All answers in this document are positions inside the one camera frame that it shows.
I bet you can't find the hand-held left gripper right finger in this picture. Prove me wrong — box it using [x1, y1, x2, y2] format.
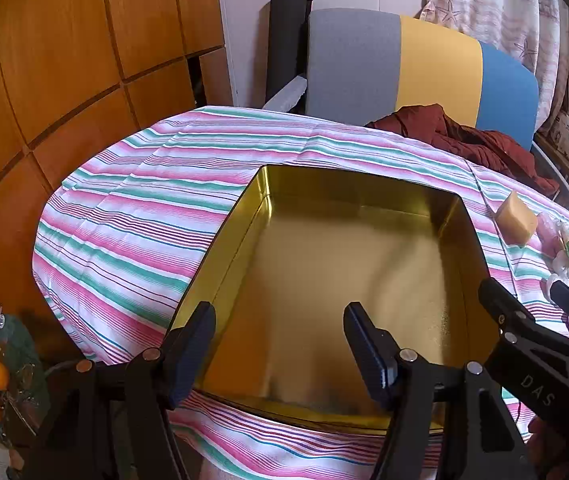
[343, 301, 537, 480]

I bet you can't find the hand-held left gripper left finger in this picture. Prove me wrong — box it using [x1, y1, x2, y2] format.
[24, 301, 218, 480]

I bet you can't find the gold tin box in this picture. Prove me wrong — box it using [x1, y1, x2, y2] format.
[167, 164, 502, 433]

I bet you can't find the pink plastic packet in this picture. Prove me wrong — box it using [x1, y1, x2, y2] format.
[534, 210, 562, 241]

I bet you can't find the yellow sponge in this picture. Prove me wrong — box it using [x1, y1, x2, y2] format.
[494, 190, 540, 247]

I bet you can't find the white tube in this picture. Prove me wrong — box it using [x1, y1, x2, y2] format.
[529, 140, 569, 211]

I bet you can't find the striped tablecloth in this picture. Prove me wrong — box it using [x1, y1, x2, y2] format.
[32, 105, 569, 480]

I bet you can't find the dark red cloth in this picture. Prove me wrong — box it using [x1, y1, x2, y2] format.
[364, 104, 560, 196]

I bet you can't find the grey yellow blue chair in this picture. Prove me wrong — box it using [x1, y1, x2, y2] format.
[262, 7, 540, 153]

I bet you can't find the patterned white curtain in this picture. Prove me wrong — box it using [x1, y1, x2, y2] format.
[424, 0, 569, 181]

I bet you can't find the wooden wardrobe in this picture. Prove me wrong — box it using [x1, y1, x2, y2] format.
[0, 0, 238, 341]

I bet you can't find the black foam roll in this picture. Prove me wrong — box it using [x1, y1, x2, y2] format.
[266, 0, 311, 111]

